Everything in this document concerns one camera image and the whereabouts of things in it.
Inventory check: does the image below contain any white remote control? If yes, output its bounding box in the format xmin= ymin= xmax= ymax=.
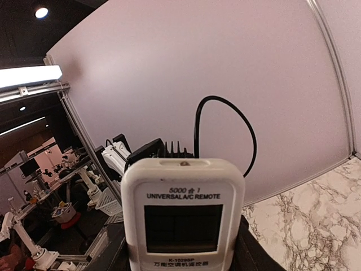
xmin=121 ymin=158 xmax=245 ymax=270

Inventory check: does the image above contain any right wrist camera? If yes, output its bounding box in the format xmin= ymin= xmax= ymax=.
xmin=125 ymin=138 xmax=194 ymax=171

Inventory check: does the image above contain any aluminium frame post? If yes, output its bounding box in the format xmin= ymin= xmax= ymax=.
xmin=42 ymin=55 xmax=122 ymax=198
xmin=306 ymin=0 xmax=360 ymax=160

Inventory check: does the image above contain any left aluminium frame post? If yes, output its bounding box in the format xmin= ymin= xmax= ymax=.
xmin=42 ymin=55 xmax=122 ymax=198

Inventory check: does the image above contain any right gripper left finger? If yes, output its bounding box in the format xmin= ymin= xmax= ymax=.
xmin=93 ymin=223 xmax=130 ymax=270

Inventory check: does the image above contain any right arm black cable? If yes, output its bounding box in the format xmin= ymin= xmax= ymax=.
xmin=193 ymin=95 xmax=258 ymax=178

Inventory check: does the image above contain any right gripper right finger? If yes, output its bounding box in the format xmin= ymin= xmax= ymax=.
xmin=238 ymin=216 xmax=285 ymax=271

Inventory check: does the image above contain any right aluminium frame post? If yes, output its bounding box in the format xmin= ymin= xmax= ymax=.
xmin=306 ymin=0 xmax=360 ymax=160

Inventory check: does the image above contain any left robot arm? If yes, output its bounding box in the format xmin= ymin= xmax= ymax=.
xmin=95 ymin=134 xmax=131 ymax=182

